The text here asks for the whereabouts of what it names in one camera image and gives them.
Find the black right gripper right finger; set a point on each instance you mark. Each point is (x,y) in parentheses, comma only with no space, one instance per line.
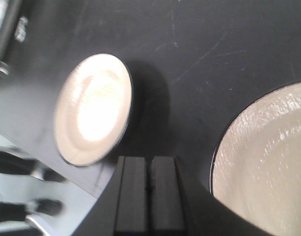
(167,213)

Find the stainless steel lab machine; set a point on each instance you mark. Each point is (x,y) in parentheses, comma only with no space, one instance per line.
(12,26)

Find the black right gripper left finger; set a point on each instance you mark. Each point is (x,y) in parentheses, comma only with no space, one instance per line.
(132,207)

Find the beige round plate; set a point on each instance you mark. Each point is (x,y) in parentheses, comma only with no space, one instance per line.
(93,109)
(256,169)

